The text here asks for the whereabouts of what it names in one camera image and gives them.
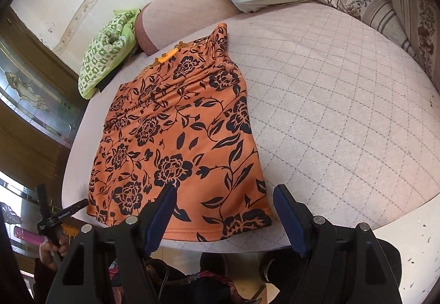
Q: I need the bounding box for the pink cylindrical handle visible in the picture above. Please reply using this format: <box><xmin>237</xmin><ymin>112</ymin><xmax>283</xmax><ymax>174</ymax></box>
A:
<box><xmin>13</xmin><ymin>226</ymin><xmax>45</xmax><ymax>246</ymax></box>

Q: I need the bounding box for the person's left hand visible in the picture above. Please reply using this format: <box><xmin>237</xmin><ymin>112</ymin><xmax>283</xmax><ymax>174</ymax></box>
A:
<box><xmin>39</xmin><ymin>236</ymin><xmax>69</xmax><ymax>271</ymax></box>

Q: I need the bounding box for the wooden glass door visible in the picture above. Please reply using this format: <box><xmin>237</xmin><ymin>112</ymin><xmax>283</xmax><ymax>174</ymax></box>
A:
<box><xmin>0</xmin><ymin>8</ymin><xmax>90</xmax><ymax>267</ymax></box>

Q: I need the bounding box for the striped floral pillow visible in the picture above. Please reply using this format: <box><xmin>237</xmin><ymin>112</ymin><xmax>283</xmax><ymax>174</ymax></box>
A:
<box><xmin>314</xmin><ymin>0</ymin><xmax>416</xmax><ymax>58</ymax></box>

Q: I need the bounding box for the green patterned cloth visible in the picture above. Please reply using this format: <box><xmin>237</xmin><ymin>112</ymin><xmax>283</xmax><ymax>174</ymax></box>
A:
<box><xmin>78</xmin><ymin>9</ymin><xmax>140</xmax><ymax>99</ymax></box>

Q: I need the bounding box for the orange black floral garment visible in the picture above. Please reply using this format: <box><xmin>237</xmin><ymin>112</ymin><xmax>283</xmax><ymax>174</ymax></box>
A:
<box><xmin>87</xmin><ymin>23</ymin><xmax>271</xmax><ymax>241</ymax></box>

